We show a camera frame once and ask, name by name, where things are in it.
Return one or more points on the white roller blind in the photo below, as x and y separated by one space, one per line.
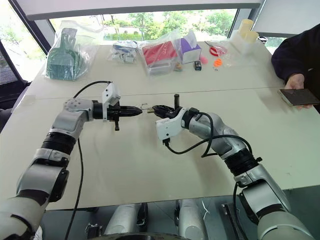
140 7

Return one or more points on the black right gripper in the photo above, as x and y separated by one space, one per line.
173 112

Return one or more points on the silver robot leg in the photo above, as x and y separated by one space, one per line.
123 218
190 220

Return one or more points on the clear bag of white parts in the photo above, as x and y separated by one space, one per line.
123 52

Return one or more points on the tall cream cylinder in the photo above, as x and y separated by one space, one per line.
246 27

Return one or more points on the person's bare hand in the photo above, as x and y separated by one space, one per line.
295 81

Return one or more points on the short cream cylinder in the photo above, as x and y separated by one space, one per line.
252 36

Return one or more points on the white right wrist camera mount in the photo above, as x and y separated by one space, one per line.
167 127

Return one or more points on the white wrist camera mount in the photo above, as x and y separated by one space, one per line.
110 93
167 127

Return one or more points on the pink round object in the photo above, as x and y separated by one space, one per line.
204 60

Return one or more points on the person's dark sleeved forearm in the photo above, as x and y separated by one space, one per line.
297 52

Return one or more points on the silver left robot leg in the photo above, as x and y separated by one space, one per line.
123 218

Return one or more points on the red box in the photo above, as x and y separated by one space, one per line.
160 53

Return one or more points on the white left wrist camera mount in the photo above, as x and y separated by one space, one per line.
110 93

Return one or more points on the orange plastic object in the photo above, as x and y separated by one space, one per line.
218 63

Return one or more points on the black mesh chair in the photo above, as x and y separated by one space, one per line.
8 75

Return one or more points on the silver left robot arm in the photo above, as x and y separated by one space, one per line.
62 120

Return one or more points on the small black box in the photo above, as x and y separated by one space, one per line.
197 65

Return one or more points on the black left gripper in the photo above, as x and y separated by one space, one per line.
115 113

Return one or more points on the purple tissue box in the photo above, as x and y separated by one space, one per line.
191 51

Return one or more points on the silver right robot leg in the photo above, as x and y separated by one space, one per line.
190 220

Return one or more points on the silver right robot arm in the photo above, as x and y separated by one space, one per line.
262 185

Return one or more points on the small beige object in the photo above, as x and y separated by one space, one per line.
178 67

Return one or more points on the white shoe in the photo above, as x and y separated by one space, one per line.
38 233

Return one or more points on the green plastic dustpan stack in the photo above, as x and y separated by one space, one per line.
65 60

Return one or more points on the clear bag holding red box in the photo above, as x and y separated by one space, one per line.
172 37

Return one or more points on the dark smartphone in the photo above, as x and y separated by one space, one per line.
298 97

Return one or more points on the brass padlock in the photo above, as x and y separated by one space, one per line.
150 110

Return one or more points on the clear bag holding dustpans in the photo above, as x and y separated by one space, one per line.
90 45

